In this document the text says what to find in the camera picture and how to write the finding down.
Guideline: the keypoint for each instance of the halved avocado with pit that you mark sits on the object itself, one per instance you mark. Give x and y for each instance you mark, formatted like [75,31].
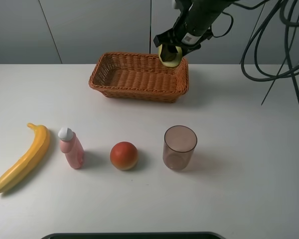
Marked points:
[170,64]

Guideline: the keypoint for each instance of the translucent brown plastic cup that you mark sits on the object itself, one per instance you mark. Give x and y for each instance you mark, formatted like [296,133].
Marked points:
[179,144]

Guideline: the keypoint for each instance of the pink bottle white cap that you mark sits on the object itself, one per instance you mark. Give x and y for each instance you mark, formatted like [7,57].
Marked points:
[71,147]

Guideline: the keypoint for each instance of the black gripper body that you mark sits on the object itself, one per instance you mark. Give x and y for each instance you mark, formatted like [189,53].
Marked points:
[190,26]

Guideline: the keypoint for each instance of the brown wicker basket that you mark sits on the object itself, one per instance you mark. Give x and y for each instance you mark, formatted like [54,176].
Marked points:
[139,76]

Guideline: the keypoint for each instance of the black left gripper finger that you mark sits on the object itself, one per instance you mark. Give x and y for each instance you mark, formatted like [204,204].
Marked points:
[188,49]

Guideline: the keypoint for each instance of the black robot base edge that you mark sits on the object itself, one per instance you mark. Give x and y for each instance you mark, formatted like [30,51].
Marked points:
[179,235]

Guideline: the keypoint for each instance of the red orange apple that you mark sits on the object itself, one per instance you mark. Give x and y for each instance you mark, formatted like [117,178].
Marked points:
[124,156]

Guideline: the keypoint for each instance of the yellow banana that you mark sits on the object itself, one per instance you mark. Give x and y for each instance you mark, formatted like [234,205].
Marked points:
[29,160]

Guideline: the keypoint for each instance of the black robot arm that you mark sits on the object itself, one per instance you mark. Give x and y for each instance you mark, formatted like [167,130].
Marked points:
[218,8]

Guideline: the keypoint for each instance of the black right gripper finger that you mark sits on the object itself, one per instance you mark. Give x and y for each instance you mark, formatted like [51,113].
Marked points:
[169,53]

